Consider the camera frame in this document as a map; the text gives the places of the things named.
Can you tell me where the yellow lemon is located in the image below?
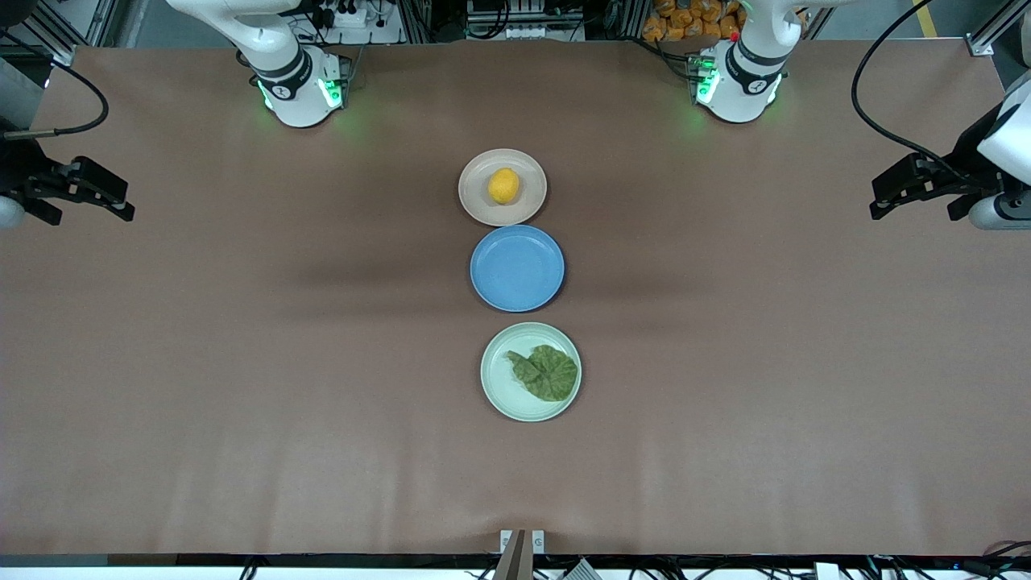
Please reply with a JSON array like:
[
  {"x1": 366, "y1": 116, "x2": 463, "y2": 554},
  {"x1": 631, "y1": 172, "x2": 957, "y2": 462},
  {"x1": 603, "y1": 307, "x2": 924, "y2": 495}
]
[{"x1": 487, "y1": 168, "x2": 521, "y2": 205}]

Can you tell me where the metal table edge bracket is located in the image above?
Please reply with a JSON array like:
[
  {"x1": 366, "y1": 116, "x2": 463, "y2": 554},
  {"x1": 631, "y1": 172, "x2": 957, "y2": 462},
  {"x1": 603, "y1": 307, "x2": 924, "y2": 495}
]
[{"x1": 493, "y1": 529, "x2": 547, "y2": 580}]

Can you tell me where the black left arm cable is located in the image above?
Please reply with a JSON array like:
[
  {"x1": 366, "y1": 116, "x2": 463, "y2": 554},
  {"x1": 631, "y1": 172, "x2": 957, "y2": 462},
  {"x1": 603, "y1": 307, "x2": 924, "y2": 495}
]
[{"x1": 851, "y1": 0, "x2": 971, "y2": 183}]

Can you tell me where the beige round plate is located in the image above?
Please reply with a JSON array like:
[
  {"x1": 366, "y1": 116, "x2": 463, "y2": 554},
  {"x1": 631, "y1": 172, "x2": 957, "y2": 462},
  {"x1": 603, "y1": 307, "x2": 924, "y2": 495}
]
[{"x1": 458, "y1": 149, "x2": 549, "y2": 227}]

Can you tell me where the pale green round plate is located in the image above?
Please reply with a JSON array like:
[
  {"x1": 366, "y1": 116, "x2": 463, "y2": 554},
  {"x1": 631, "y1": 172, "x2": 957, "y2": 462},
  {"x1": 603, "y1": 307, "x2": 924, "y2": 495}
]
[{"x1": 480, "y1": 322, "x2": 583, "y2": 423}]

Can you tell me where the white power strip with plugs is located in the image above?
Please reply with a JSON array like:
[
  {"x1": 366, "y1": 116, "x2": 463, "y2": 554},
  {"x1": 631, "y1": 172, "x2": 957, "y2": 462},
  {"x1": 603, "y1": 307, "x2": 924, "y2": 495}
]
[{"x1": 308, "y1": 0, "x2": 405, "y2": 46}]

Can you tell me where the aluminium frame profile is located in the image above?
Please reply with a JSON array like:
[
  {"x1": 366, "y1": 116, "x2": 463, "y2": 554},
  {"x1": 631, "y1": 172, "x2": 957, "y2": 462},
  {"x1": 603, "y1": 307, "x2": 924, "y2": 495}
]
[
  {"x1": 965, "y1": 0, "x2": 1031, "y2": 58},
  {"x1": 14, "y1": 0, "x2": 123, "y2": 67}
]

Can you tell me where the blue round plate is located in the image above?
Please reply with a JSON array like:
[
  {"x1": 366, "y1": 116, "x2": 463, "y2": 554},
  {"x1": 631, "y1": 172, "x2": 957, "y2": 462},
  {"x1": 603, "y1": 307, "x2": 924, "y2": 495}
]
[{"x1": 470, "y1": 225, "x2": 566, "y2": 313}]

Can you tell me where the green lettuce leaf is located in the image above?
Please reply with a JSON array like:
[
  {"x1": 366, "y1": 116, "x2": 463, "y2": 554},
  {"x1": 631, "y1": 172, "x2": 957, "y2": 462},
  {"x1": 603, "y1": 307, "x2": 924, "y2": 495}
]
[{"x1": 505, "y1": 345, "x2": 580, "y2": 403}]

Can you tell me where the orange packaged goods pile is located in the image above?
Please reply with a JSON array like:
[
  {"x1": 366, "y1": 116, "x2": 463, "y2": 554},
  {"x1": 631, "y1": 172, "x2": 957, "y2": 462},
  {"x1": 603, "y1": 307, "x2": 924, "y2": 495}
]
[{"x1": 642, "y1": 0, "x2": 743, "y2": 44}]

